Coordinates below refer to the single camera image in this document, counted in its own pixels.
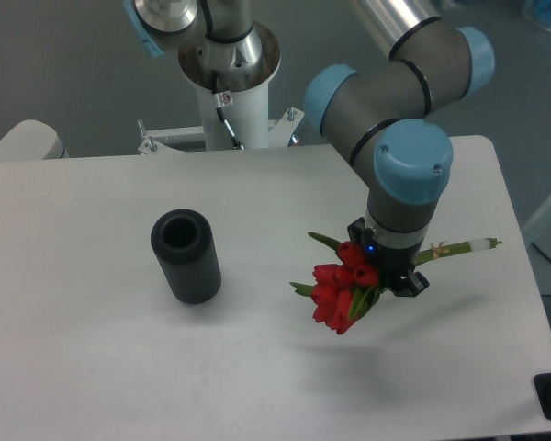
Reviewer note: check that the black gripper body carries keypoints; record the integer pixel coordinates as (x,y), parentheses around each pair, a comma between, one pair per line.
(393,264)

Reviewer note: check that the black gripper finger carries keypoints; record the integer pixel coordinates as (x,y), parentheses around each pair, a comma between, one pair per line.
(360,233)
(410,285)

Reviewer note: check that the red tulip bouquet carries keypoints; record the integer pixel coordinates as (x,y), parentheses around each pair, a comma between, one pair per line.
(345,292)

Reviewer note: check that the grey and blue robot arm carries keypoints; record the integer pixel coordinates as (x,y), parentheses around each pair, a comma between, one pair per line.
(377,123)

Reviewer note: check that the black ribbed cylindrical vase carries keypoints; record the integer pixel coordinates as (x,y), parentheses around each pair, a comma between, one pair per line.
(183,243)

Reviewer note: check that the blue plastic bag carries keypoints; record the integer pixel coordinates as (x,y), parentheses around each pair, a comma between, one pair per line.
(538,12)

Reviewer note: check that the white chair back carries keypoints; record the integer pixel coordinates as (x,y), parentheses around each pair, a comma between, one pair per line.
(31,140)

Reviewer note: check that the white pedestal base frame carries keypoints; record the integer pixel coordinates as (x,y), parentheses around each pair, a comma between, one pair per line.
(281,133)

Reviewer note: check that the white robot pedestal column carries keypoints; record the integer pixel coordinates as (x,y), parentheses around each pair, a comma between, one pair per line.
(231,82)

